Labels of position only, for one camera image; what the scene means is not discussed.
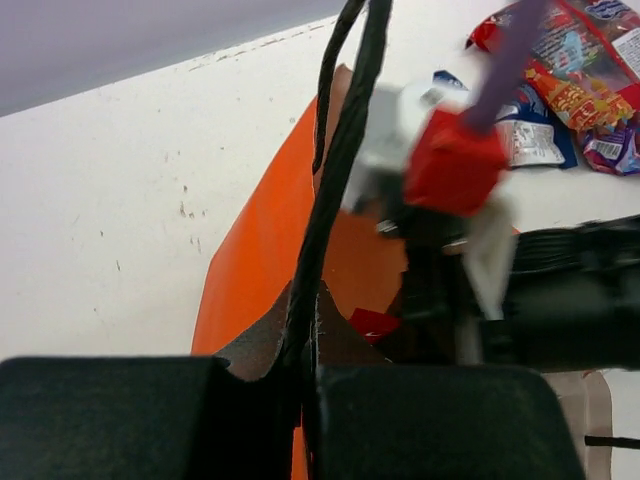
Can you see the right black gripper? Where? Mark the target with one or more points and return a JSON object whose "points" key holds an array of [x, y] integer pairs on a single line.
{"points": [[571, 303]]}

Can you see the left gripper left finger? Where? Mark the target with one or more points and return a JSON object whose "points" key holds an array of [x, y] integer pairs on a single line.
{"points": [[138, 418]]}

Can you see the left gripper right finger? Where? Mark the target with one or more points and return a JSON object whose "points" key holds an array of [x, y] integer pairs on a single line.
{"points": [[412, 422]]}

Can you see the small red snack packet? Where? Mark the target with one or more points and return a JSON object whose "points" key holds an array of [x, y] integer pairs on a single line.
{"points": [[373, 326]]}

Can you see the small purple snack packet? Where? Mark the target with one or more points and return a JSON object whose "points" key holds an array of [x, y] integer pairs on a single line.
{"points": [[612, 149]]}

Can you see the blue snack packet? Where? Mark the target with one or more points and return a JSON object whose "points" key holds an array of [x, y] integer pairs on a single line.
{"points": [[532, 135]]}

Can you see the orange paper bag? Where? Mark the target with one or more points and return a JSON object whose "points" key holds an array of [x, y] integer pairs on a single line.
{"points": [[294, 266]]}

